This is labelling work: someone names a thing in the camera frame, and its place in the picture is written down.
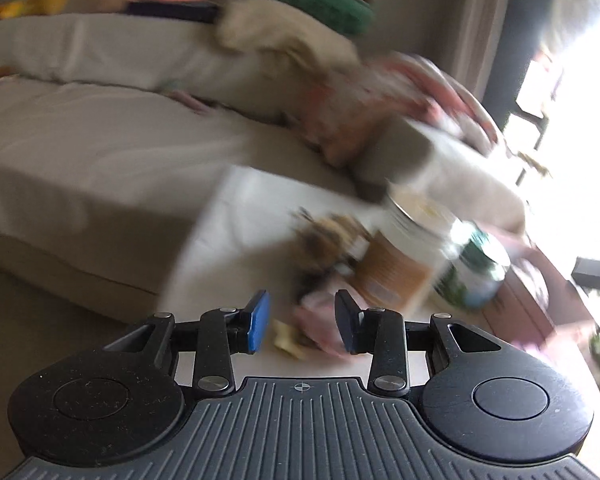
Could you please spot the dark blue flat cushion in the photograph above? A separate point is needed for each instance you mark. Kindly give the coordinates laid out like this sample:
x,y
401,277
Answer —
x,y
172,10

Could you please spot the dark small clutter pile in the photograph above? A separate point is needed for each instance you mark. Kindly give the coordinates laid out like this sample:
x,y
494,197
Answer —
x,y
325,247

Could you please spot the beige sofa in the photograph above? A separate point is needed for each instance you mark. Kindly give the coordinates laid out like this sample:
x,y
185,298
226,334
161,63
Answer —
x,y
115,125

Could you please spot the grey and white pillow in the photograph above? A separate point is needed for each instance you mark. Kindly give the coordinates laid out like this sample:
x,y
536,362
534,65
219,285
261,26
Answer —
x,y
430,160

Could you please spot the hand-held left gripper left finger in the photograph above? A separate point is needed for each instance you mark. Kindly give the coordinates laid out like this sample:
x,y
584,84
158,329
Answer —
x,y
258,316

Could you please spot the green label canister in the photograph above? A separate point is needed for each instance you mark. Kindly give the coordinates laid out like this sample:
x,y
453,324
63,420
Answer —
x,y
475,267

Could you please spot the brown label canister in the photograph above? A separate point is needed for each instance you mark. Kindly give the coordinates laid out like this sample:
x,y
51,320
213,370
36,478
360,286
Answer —
x,y
405,255

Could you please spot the floral red blanket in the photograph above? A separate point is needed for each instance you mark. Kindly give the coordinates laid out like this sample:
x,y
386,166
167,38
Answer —
x,y
380,105

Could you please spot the white cloth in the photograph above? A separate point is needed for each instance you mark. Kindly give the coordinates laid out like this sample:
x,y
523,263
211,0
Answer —
x,y
245,240

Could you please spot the brown wooden side table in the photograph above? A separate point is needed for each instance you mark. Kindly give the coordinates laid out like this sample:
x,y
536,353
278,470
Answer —
x,y
520,300

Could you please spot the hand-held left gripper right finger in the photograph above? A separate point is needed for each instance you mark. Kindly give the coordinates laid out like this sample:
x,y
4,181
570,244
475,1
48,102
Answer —
x,y
345,321

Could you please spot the pink cloth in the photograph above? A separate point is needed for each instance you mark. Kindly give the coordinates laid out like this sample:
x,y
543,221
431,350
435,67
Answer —
x,y
325,322

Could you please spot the cream fluffy cushion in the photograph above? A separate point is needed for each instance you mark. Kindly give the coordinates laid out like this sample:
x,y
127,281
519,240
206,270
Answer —
x,y
285,40

